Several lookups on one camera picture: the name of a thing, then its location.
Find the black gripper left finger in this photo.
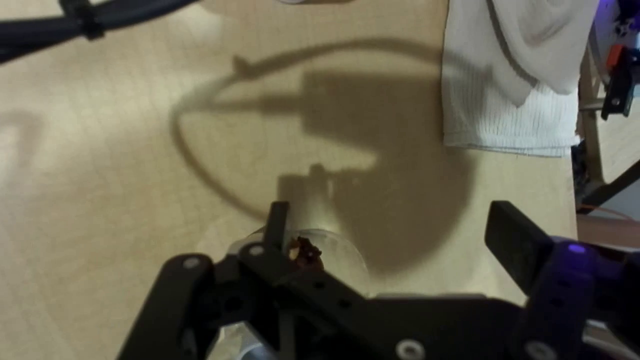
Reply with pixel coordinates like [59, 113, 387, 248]
[119, 201, 439, 360]

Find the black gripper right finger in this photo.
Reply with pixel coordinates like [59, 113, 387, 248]
[482, 201, 640, 360]

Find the mixed nuts pile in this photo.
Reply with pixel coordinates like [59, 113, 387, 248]
[287, 237, 327, 271]

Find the beige ribbed towel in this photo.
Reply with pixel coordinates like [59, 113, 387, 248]
[441, 0, 600, 159]

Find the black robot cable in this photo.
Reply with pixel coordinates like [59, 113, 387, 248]
[0, 0, 202, 67]

